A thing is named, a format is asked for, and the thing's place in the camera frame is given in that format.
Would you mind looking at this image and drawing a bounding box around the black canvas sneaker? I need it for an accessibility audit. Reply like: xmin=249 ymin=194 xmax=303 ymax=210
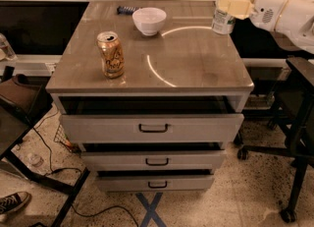
xmin=0 ymin=192 xmax=30 ymax=214

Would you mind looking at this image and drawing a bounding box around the grey drawer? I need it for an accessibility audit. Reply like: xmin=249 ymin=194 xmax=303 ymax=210
xmin=81 ymin=150 xmax=226 ymax=171
xmin=60 ymin=114 xmax=243 ymax=143
xmin=95 ymin=175 xmax=214 ymax=192

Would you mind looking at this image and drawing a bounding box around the wire mesh basket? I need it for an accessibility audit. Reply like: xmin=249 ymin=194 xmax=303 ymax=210
xmin=54 ymin=125 xmax=80 ymax=153

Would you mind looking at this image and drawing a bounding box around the grey drawer cabinet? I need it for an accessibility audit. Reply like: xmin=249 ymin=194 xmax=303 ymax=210
xmin=47 ymin=1 xmax=253 ymax=178

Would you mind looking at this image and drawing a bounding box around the top grey drawer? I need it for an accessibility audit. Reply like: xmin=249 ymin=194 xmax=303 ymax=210
xmin=60 ymin=114 xmax=243 ymax=143

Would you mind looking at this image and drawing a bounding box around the brown bag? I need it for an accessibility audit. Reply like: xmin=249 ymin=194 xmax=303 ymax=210
xmin=0 ymin=74 xmax=52 ymax=126

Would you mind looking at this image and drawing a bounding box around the orange gold soda can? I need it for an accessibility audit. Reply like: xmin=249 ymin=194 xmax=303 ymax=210
xmin=97 ymin=31 xmax=125 ymax=79

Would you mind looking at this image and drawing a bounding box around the black floor cable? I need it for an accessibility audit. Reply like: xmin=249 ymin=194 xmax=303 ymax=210
xmin=31 ymin=109 xmax=139 ymax=227

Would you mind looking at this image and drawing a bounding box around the green white 7up can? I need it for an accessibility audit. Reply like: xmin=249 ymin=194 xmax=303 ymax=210
xmin=212 ymin=0 xmax=236 ymax=34

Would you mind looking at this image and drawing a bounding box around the middle grey drawer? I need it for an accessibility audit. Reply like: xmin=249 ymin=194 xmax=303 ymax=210
xmin=81 ymin=150 xmax=226 ymax=171

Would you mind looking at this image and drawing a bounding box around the white ceramic bowl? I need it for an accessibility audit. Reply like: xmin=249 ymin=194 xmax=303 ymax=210
xmin=132 ymin=7 xmax=167 ymax=36

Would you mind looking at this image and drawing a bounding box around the black office chair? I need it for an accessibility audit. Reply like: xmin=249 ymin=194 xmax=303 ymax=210
xmin=237 ymin=57 xmax=314 ymax=223

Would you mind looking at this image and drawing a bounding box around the clear plastic bottle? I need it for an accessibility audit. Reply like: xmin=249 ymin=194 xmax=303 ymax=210
xmin=27 ymin=153 xmax=44 ymax=168

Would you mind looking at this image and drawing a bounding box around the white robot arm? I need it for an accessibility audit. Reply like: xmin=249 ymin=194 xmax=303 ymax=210
xmin=216 ymin=0 xmax=314 ymax=54

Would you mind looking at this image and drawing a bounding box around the black side desk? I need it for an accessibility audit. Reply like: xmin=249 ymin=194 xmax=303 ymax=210
xmin=0 ymin=107 xmax=89 ymax=227

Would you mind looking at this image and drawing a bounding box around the blue snack wrapper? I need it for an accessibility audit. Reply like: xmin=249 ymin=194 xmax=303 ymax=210
xmin=117 ymin=6 xmax=138 ymax=15

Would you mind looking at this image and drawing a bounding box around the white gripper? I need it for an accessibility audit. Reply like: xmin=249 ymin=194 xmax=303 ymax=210
xmin=217 ymin=0 xmax=288 ymax=31

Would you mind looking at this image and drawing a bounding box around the bottom grey drawer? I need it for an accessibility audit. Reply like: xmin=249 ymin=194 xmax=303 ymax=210
xmin=95 ymin=175 xmax=214 ymax=192

